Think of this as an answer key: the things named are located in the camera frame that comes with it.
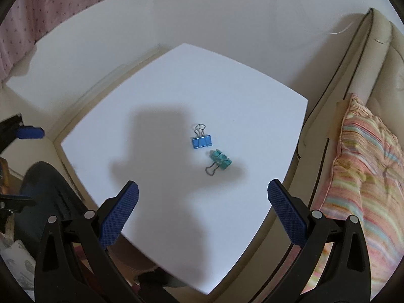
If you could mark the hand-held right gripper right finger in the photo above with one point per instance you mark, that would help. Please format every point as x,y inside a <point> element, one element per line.
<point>287,214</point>

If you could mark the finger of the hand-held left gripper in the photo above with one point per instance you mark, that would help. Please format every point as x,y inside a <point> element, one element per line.
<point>30,132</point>
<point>15,202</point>

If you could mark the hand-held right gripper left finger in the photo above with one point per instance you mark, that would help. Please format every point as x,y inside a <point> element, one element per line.
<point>120,214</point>

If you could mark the person's leg in dark pants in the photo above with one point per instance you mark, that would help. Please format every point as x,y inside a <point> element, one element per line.
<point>47,189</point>

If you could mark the white patterned cushion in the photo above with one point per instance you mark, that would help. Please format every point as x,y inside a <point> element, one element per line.
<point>15,258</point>

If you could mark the teal binder clip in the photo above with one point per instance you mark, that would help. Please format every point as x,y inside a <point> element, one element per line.
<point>222,159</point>

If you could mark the striped pastel pillow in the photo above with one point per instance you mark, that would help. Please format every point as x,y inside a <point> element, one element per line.
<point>363,164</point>

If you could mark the blue binder clip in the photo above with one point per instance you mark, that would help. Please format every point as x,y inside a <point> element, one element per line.
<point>201,142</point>

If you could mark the pink dotted curtain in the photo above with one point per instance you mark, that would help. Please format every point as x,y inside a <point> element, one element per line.
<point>47,12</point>

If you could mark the beige sofa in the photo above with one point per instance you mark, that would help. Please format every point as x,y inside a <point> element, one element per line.
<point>378,53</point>

